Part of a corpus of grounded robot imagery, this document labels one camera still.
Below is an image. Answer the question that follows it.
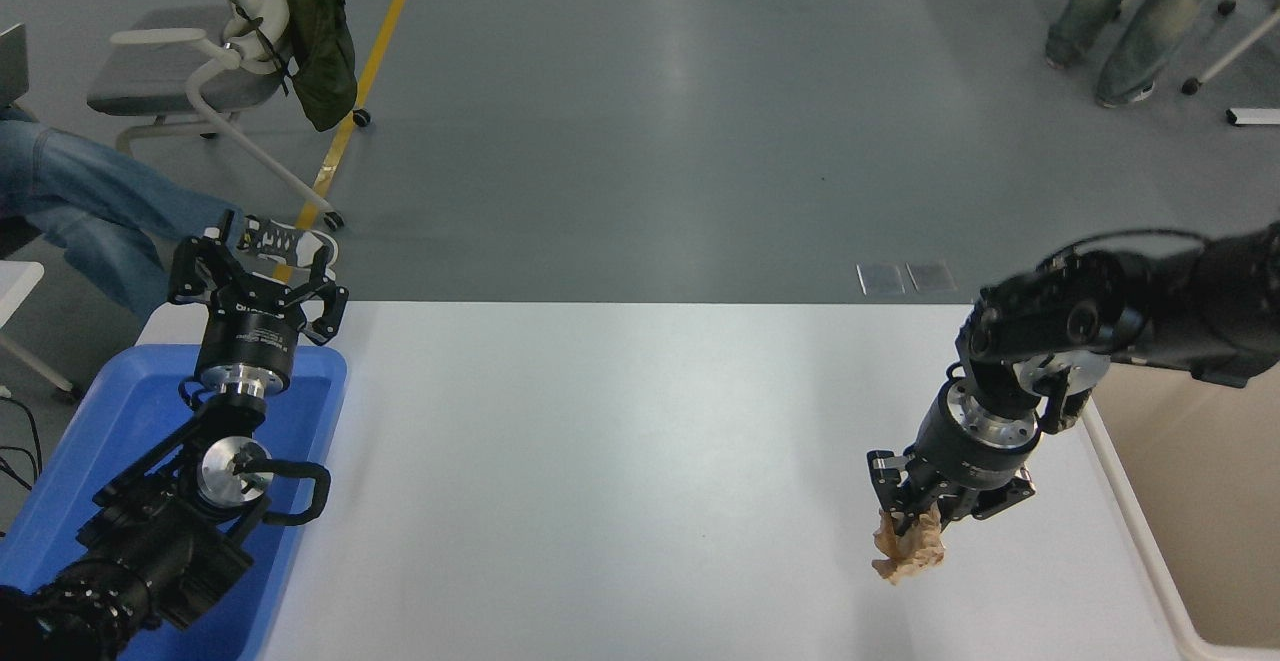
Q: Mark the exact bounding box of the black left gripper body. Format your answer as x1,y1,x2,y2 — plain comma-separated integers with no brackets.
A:
196,301,302,383

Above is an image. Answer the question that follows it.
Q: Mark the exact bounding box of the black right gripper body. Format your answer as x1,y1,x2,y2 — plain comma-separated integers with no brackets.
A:
904,389,1037,503

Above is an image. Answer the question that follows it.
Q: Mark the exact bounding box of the tan paper ball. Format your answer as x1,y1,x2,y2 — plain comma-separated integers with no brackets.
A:
871,503,947,586

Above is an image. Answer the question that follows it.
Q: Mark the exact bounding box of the seated person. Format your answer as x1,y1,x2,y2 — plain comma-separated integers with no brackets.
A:
0,106,339,322

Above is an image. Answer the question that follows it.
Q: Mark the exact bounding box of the blue plastic tray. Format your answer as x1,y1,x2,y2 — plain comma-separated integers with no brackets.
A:
0,344,349,661

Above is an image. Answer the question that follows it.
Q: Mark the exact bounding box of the metal floor plate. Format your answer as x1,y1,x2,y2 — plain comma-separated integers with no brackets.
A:
857,263,907,297
906,260,959,294

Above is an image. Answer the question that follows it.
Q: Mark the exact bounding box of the grey white office chair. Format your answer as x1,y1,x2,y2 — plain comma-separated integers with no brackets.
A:
85,0,372,233

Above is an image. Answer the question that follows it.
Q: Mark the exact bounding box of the large pale bin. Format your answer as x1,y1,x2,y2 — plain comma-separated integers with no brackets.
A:
1082,356,1280,661

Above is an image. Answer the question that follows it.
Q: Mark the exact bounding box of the dark green backpack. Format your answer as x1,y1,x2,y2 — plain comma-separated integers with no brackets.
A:
262,0,358,132

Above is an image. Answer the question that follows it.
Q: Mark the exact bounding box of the standing person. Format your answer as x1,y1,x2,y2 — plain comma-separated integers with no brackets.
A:
1045,0,1251,109

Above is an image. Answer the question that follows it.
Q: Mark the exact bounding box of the wheeled chair base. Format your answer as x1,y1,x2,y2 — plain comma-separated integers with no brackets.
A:
1180,0,1280,97

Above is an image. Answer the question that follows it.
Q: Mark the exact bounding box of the black floor cable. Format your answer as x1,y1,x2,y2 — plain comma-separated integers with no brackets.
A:
0,396,46,492

